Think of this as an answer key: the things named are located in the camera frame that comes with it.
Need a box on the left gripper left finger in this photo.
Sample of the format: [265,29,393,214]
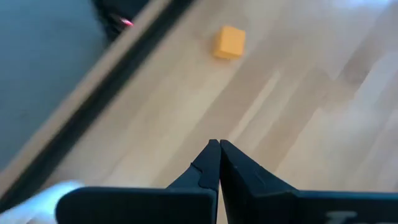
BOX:
[55,139,221,224]

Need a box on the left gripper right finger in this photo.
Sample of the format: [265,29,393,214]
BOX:
[220,139,398,224]

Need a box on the white plastic bin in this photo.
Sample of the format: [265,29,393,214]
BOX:
[0,180,85,224]

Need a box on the orange cube block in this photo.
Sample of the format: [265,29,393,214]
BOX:
[212,25,247,61]

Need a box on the black aluminium table frame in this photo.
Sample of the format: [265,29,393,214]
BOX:
[0,0,195,215]

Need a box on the black edge-mounted bracket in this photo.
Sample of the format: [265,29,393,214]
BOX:
[91,0,150,42]

